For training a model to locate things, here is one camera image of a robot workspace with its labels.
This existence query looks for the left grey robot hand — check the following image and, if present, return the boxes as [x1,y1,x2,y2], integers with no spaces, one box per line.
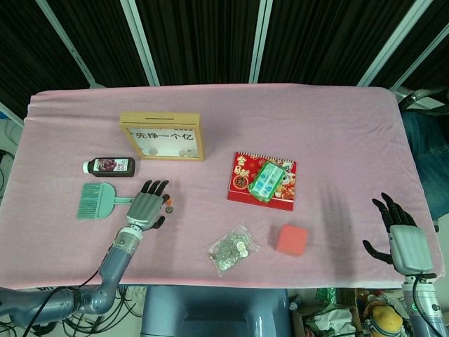
[125,179,173,232]

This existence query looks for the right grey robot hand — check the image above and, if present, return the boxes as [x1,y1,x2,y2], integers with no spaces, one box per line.
[362,191,435,275]

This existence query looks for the clear bag of coins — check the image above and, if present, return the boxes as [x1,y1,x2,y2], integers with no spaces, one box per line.
[202,221,262,278]

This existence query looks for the dark bottle white cap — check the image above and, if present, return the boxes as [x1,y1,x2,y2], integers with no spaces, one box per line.
[82,157,137,178]

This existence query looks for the green hand brush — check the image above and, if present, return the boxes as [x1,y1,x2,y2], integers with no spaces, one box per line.
[76,183,136,221]

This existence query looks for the yellow plush toy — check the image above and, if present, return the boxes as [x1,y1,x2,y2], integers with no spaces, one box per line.
[364,303,404,337]

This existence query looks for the green foil bag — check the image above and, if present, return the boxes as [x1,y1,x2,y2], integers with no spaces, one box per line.
[315,287,338,305]

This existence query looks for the red desk calendar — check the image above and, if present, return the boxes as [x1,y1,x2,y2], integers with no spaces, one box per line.
[226,151,298,212]

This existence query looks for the bystander in blue jeans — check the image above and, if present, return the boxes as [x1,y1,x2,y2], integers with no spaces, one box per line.
[401,108,449,218]

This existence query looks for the pink tablecloth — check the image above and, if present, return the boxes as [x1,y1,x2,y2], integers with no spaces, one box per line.
[0,83,446,291]

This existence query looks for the red foam cube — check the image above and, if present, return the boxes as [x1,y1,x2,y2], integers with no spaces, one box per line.
[274,224,310,258]

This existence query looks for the blue-grey robot torso base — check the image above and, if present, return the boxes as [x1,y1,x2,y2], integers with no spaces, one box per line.
[141,286,292,337]

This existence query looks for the green plastic pill box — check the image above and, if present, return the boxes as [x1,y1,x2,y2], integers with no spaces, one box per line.
[247,161,286,204]

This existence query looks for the black chair part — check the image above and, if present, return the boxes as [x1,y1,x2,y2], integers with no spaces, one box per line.
[401,86,449,113]

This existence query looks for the black partition panel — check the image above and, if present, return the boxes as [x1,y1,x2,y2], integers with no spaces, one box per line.
[135,0,261,86]
[371,0,449,88]
[257,0,419,85]
[45,0,149,88]
[0,0,93,106]

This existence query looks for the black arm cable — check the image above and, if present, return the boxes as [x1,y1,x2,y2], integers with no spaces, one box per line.
[31,267,105,326]

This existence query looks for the wooden coin box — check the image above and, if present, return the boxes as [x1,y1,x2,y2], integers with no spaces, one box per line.
[119,111,207,162]

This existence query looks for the black floor cable bundle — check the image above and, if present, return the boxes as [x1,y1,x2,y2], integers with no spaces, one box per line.
[0,286,145,337]

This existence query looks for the white partition frame post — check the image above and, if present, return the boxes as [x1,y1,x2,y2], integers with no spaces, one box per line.
[250,0,274,84]
[120,0,161,87]
[34,0,106,89]
[391,24,449,91]
[357,0,433,88]

